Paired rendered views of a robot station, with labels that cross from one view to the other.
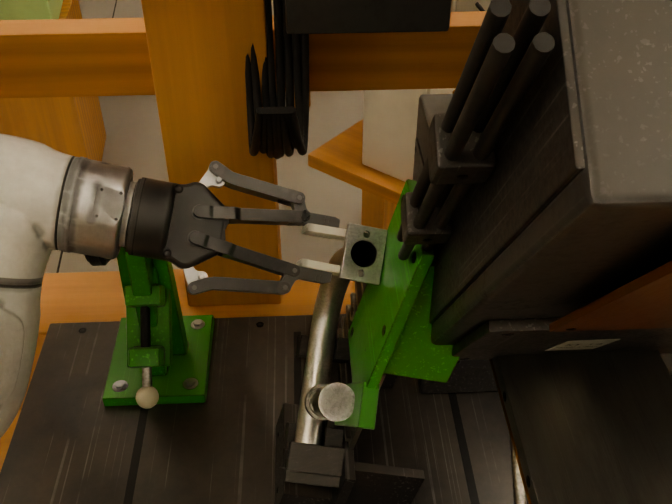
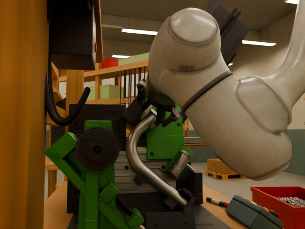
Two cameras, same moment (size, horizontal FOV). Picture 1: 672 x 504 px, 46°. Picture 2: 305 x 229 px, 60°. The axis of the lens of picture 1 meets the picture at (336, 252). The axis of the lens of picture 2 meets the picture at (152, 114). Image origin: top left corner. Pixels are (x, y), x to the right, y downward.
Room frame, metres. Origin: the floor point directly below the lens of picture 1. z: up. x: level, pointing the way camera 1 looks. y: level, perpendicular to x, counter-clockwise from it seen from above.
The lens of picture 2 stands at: (0.71, 0.75, 1.15)
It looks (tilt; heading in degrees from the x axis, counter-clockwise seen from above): 4 degrees up; 263
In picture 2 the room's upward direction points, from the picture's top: straight up
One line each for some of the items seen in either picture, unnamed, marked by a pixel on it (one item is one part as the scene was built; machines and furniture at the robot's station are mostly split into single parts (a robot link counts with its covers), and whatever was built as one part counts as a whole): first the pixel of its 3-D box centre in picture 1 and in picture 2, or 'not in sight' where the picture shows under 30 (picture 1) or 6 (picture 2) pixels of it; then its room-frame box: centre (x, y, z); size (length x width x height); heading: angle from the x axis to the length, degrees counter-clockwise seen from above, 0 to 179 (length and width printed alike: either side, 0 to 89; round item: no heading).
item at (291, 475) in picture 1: (308, 477); (185, 205); (0.53, 0.03, 0.95); 0.07 x 0.04 x 0.06; 93
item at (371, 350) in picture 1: (417, 298); (162, 125); (0.58, -0.08, 1.17); 0.13 x 0.12 x 0.20; 93
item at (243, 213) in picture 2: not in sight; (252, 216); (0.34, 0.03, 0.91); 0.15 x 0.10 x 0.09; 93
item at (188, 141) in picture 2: (573, 361); (163, 141); (0.55, -0.23, 1.11); 0.39 x 0.16 x 0.03; 3
